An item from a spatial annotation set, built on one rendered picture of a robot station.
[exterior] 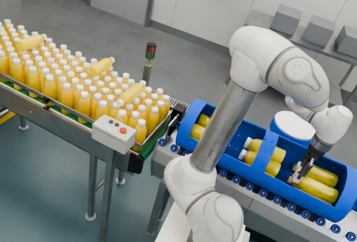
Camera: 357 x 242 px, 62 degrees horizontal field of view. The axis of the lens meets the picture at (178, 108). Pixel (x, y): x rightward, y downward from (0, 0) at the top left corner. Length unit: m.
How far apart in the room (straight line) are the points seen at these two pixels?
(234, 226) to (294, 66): 0.58
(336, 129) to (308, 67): 0.60
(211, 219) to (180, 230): 0.26
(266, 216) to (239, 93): 0.92
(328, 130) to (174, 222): 0.74
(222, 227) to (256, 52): 0.59
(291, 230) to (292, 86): 1.08
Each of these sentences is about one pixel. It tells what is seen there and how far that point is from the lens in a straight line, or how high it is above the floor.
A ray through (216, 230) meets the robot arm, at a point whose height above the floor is 1.23.
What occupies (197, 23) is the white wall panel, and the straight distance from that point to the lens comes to 5.03.
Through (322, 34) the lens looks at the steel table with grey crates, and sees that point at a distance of 4.04.
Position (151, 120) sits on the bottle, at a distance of 1.70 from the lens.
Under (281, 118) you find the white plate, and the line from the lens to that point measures 2.10.
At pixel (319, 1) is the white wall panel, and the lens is 4.71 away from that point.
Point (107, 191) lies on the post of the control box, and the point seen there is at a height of 0.59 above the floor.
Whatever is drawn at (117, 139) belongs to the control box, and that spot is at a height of 1.08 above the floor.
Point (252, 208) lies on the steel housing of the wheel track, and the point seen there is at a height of 0.85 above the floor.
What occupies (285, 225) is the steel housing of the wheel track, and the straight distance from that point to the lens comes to 1.75.
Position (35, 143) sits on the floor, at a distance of 3.01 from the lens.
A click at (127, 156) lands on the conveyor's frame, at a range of 1.71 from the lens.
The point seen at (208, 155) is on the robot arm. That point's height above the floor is 1.38.
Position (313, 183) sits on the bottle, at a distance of 1.61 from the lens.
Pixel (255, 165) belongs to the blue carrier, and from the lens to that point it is 1.51.
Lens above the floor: 2.14
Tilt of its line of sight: 37 degrees down
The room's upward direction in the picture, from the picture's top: 15 degrees clockwise
